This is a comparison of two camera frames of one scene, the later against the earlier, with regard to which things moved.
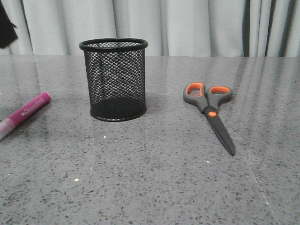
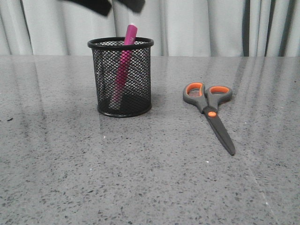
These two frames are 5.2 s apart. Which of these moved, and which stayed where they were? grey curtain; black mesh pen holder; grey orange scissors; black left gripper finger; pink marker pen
Moved: pink marker pen; black mesh pen holder; black left gripper finger
Stayed: grey curtain; grey orange scissors
